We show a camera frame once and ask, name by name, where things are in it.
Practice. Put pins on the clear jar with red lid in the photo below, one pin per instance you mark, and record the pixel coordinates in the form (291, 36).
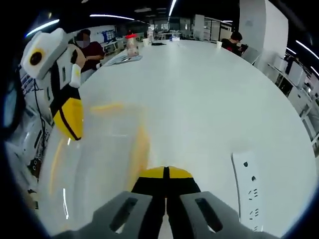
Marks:
(132, 46)

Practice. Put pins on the flat black object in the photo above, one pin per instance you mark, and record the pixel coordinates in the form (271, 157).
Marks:
(158, 43)

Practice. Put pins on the grey cloth mat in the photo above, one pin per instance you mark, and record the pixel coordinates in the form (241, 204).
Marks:
(124, 59)

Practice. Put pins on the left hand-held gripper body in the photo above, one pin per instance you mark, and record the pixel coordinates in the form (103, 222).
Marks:
(42, 54)

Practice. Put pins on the white square column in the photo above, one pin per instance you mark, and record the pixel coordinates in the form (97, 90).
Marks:
(261, 25)

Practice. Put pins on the white table power strip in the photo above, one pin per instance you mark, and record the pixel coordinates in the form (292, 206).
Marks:
(249, 189)

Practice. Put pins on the clear storage box yellow latches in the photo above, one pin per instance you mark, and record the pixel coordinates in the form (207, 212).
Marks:
(99, 159)

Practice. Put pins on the clear plastic bottle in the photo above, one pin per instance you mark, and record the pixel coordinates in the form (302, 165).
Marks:
(150, 35)

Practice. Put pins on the white paper cup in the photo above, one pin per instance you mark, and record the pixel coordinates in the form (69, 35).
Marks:
(219, 44)
(145, 42)

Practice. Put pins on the clear storage box lid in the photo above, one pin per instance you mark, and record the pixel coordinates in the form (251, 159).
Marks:
(107, 139)

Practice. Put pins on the grey office chair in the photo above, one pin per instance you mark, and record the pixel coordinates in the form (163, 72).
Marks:
(251, 56)

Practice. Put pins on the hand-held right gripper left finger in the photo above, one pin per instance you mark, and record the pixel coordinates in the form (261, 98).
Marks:
(117, 214)

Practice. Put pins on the blue tissue box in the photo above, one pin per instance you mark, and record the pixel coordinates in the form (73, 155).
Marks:
(175, 38)

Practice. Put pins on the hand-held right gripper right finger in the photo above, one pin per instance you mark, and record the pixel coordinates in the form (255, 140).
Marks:
(211, 216)

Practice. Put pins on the person's left hand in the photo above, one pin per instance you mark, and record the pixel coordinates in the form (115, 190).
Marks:
(81, 57)

